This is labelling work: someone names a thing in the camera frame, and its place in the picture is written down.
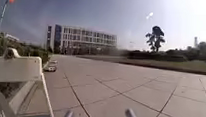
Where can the long pale multi-storey building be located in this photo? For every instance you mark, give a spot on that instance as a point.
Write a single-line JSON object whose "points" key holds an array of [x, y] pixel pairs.
{"points": [[82, 38]]}

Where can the grey paved plaza ground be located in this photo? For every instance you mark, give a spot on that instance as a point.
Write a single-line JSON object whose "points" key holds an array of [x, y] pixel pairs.
{"points": [[116, 88]]}

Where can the tall dark tree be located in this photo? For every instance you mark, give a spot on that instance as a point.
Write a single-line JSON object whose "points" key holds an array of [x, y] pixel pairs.
{"points": [[156, 38]]}

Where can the green hedge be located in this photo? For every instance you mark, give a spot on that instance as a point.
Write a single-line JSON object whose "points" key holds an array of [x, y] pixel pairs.
{"points": [[31, 50]]}

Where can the grass strip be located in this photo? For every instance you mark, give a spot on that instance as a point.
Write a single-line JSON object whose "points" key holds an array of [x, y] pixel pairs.
{"points": [[177, 63]]}

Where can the row of dark bushes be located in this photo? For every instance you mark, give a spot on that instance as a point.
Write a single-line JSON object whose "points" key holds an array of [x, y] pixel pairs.
{"points": [[178, 54]]}

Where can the pale tower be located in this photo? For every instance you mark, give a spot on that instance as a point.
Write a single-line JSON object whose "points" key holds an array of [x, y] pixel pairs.
{"points": [[195, 42]]}

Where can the low white building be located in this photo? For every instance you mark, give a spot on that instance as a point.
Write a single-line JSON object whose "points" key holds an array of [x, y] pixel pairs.
{"points": [[12, 37]]}

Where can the small white robot with frame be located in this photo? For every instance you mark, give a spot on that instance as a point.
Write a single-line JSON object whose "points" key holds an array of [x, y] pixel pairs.
{"points": [[13, 70]]}

